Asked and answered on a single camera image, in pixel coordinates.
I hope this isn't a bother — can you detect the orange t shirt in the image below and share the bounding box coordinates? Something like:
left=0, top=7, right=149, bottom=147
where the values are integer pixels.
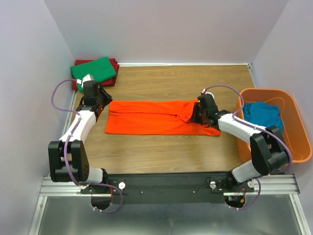
left=105, top=99, right=221, bottom=137

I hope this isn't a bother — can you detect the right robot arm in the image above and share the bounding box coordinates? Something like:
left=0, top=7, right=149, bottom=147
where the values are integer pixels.
left=191, top=93, right=292, bottom=192

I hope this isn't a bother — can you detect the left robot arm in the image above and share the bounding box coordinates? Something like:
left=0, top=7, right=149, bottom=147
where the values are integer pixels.
left=48, top=80, right=112, bottom=193

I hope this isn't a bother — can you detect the green folded t shirt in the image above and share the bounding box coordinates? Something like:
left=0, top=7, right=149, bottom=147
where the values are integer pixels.
left=70, top=56, right=117, bottom=93

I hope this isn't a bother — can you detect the blue crumpled t shirt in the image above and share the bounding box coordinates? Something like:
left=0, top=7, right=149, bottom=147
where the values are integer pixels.
left=243, top=101, right=284, bottom=133

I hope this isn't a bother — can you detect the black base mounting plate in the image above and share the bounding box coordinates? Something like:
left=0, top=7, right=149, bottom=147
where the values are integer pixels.
left=81, top=171, right=254, bottom=209

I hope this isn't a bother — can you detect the orange plastic laundry basket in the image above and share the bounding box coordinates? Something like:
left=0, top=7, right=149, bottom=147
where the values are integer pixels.
left=241, top=88, right=313, bottom=164

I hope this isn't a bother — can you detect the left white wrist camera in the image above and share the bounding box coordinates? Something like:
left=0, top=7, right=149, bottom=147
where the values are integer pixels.
left=76, top=74, right=94, bottom=86

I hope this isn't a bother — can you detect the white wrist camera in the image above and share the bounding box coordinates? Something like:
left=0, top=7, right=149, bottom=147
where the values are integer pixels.
left=201, top=89, right=215, bottom=99
left=76, top=74, right=94, bottom=86

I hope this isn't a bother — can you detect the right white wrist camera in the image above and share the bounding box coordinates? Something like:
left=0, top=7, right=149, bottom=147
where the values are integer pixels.
left=201, top=89, right=215, bottom=99

